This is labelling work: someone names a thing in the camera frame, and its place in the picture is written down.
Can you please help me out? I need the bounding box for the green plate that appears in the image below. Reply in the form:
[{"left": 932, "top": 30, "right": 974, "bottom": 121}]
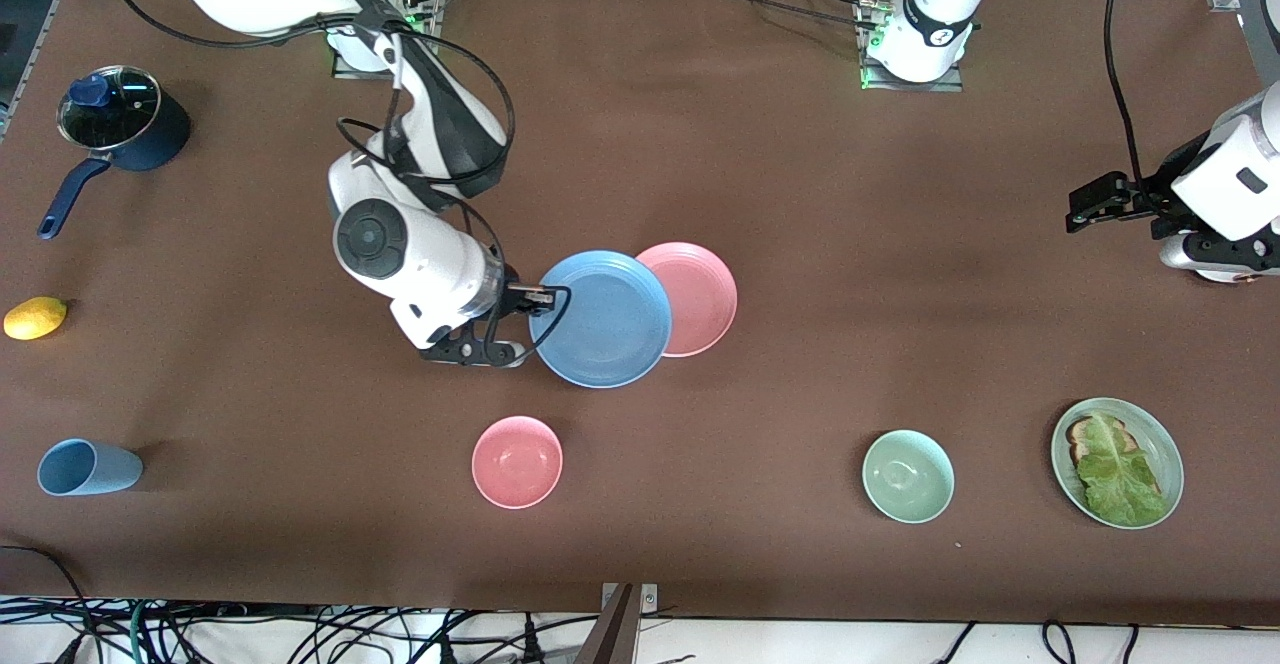
[{"left": 1050, "top": 397, "right": 1185, "bottom": 531}]

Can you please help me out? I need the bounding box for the pink bowl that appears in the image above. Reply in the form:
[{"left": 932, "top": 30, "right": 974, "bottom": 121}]
[{"left": 471, "top": 415, "right": 564, "bottom": 510}]

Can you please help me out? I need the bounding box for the green lettuce leaf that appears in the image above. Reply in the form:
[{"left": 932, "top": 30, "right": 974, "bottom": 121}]
[{"left": 1074, "top": 412, "right": 1167, "bottom": 527}]

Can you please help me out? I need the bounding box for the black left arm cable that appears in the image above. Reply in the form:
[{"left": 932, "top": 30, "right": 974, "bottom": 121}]
[{"left": 1102, "top": 0, "right": 1151, "bottom": 195}]

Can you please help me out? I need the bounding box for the toast slice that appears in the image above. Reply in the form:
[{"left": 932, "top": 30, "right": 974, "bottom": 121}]
[{"left": 1066, "top": 414, "right": 1139, "bottom": 465}]

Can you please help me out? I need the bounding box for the brown camera post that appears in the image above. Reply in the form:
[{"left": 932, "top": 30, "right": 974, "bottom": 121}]
[{"left": 575, "top": 584, "right": 641, "bottom": 664}]

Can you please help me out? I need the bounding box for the brown table cloth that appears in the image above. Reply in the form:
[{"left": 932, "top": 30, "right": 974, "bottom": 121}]
[{"left": 0, "top": 0, "right": 1280, "bottom": 627}]

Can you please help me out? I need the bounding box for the blue plate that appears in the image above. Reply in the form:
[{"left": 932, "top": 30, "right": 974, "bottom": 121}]
[{"left": 528, "top": 249, "right": 674, "bottom": 390}]

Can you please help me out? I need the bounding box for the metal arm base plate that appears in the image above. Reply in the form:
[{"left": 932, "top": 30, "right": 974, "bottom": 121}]
[
  {"left": 857, "top": 0, "right": 964, "bottom": 94},
  {"left": 332, "top": 0, "right": 443, "bottom": 81}
]

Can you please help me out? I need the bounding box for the pink plate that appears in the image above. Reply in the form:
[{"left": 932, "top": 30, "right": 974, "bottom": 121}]
[{"left": 636, "top": 241, "right": 739, "bottom": 359}]

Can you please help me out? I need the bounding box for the blue cup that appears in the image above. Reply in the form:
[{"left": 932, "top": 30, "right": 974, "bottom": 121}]
[{"left": 37, "top": 438, "right": 144, "bottom": 497}]

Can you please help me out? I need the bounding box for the yellow lemon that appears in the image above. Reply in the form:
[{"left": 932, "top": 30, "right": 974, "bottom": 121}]
[{"left": 3, "top": 296, "right": 69, "bottom": 342}]

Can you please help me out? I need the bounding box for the glass lid with blue knob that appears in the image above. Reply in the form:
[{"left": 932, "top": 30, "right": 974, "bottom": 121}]
[{"left": 57, "top": 65, "right": 163, "bottom": 151}]

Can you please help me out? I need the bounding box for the green bowl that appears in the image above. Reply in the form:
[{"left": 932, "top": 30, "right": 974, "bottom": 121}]
[{"left": 862, "top": 429, "right": 956, "bottom": 525}]

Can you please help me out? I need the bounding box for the dark blue saucepan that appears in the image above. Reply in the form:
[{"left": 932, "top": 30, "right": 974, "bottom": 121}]
[{"left": 37, "top": 64, "right": 193, "bottom": 241}]

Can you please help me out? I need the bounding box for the small metal bracket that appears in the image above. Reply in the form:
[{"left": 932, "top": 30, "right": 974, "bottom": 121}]
[{"left": 602, "top": 583, "right": 660, "bottom": 613}]

